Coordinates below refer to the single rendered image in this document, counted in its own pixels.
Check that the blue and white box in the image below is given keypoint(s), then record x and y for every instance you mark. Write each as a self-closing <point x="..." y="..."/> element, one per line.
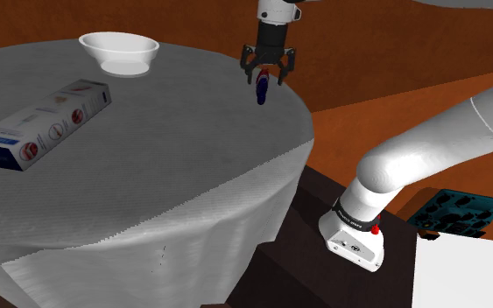
<point x="45" y="123"/>

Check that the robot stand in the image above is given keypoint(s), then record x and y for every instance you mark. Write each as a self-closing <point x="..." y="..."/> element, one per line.
<point x="314" y="281"/>

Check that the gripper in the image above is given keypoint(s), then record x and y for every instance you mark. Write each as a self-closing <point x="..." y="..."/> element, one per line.
<point x="271" y="40"/>

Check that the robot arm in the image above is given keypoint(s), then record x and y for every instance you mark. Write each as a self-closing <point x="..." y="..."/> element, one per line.
<point x="421" y="158"/>

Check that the round table with white cloth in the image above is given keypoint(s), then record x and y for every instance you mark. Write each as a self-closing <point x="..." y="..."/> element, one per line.
<point x="177" y="170"/>

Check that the blue red white small object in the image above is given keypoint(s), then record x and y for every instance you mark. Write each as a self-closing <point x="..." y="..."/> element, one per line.
<point x="262" y="89"/>

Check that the teal tray with dark holes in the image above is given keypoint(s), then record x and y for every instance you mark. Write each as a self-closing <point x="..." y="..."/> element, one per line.
<point x="455" y="213"/>

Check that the white bowl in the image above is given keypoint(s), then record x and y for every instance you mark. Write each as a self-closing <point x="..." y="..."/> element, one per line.
<point x="120" y="49"/>

